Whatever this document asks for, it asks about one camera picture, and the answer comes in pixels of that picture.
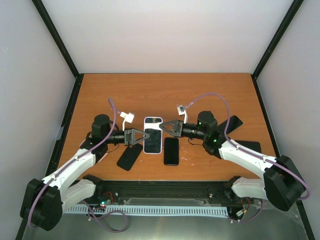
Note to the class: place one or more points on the controller board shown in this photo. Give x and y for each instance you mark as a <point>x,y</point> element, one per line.
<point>105,199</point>
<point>245,203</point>

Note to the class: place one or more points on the black case with ring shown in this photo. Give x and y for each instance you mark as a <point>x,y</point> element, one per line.
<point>129,157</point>

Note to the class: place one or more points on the left controller board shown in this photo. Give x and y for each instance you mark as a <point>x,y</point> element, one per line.
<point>105,199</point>

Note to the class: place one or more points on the light blue cable duct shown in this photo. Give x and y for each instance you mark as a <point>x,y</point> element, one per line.
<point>162,211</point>

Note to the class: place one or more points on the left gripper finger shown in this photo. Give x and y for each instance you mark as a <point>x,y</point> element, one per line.
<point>136,141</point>
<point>139,133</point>

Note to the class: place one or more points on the dark green phone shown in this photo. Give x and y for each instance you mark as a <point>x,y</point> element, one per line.
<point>234,123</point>

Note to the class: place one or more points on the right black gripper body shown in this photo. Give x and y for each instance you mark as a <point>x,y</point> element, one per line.
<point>179,128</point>

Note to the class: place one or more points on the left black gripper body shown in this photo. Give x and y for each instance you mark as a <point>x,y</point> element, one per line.
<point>127,139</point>

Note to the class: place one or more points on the black aluminium frame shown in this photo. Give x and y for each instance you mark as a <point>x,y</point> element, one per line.
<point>41,9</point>

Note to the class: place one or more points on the white phone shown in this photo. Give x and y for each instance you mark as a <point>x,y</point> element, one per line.
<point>153,142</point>

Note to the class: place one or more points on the right controller board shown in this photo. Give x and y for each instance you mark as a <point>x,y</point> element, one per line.
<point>245,203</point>

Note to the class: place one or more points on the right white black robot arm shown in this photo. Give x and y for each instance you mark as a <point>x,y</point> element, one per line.
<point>279,180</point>

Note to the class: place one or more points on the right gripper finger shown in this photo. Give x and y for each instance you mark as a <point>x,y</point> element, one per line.
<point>169,129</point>
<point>167,123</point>

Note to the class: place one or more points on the lavender phone case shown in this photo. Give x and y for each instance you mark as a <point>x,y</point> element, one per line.
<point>144,150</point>

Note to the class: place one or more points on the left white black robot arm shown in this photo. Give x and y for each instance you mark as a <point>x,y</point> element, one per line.
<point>45,200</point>

